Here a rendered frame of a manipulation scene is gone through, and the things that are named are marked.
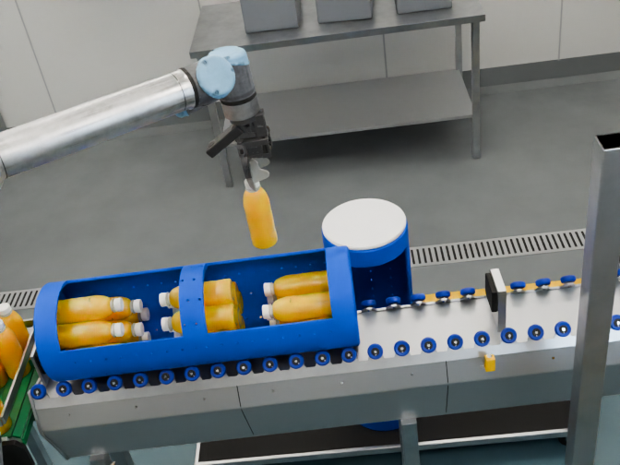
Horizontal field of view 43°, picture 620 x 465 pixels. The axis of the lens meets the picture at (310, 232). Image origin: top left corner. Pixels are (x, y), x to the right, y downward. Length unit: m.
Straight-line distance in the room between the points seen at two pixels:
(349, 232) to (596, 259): 0.98
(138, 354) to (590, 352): 1.17
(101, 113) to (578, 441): 1.47
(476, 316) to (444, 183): 2.32
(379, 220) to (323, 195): 2.06
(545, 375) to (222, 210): 2.72
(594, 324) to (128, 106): 1.16
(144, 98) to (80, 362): 0.88
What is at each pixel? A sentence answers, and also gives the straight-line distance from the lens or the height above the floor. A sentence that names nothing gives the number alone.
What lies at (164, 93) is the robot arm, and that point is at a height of 1.88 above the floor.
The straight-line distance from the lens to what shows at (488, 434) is 3.12.
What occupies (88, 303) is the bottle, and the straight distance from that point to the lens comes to 2.32.
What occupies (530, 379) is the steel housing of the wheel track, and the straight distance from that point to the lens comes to 2.42.
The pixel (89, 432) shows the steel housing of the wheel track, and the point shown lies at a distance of 2.52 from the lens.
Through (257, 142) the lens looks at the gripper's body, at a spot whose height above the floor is 1.61.
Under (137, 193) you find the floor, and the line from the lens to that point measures 5.07.
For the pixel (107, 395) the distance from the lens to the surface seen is 2.42.
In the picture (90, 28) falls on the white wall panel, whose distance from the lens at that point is 5.53.
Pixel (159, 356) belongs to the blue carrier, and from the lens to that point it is 2.24.
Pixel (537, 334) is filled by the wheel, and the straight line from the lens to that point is 2.32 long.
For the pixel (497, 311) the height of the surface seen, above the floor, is 1.01.
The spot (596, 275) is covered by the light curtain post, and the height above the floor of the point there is 1.37.
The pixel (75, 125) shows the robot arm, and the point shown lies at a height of 1.88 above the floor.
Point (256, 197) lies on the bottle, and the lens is 2.09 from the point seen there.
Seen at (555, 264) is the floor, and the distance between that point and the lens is 4.09.
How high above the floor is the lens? 2.57
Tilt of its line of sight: 36 degrees down
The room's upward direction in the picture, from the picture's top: 9 degrees counter-clockwise
